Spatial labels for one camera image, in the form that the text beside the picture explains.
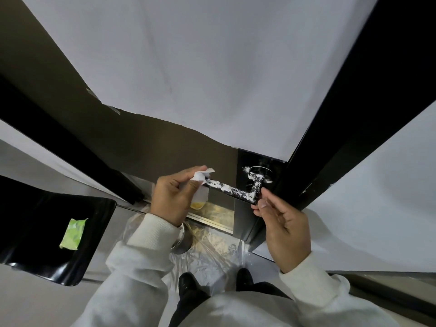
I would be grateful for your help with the person's right thumb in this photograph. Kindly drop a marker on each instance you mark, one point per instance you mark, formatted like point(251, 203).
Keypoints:
point(261, 207)

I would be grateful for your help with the white wipe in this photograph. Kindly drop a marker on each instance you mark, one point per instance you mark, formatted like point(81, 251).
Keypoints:
point(201, 176)

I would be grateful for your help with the green wipes packet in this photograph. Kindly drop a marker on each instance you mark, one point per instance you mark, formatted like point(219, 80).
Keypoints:
point(73, 233)

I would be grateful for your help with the black chair seat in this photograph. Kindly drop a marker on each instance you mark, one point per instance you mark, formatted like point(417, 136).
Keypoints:
point(37, 231)

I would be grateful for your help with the person's left hand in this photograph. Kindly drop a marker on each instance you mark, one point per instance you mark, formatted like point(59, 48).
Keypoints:
point(168, 197)

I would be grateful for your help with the person's right forearm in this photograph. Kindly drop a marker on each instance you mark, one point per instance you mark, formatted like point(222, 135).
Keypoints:
point(327, 299)

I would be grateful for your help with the person's left forearm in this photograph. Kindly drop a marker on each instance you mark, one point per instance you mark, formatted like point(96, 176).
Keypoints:
point(136, 269)

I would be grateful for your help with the person's grey sweater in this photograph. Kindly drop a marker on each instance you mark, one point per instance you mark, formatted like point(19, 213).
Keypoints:
point(255, 311)

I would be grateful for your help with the person's black right shoe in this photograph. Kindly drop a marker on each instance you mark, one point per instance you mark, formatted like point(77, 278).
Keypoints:
point(244, 278)

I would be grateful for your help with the black door frame post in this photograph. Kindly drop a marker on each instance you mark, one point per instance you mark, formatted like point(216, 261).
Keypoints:
point(357, 115)
point(68, 146)

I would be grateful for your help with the brown door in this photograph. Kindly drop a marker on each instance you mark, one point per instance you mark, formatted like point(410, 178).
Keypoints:
point(153, 142)

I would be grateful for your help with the metal door threshold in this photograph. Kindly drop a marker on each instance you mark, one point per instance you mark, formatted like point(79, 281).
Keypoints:
point(214, 217)

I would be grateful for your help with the person's black shoe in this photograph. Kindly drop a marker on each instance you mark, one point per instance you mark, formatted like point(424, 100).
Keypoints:
point(244, 278)
point(189, 284)

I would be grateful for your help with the translucent cup with yellow liquid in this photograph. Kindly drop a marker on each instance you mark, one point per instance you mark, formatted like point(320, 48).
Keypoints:
point(199, 200)

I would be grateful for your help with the large white paper sheet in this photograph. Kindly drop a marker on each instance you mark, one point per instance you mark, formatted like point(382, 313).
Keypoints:
point(211, 64)

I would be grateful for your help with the person's right hand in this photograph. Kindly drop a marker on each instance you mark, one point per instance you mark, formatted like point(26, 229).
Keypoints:
point(288, 234)

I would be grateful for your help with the person's left thumb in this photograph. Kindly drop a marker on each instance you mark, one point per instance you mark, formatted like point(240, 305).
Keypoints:
point(194, 190)

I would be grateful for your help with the person's black left shoe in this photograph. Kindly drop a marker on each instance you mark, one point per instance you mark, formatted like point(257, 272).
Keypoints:
point(189, 284)

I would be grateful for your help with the clear plastic floor sheet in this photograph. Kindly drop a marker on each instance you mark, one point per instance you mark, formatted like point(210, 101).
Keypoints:
point(214, 255)

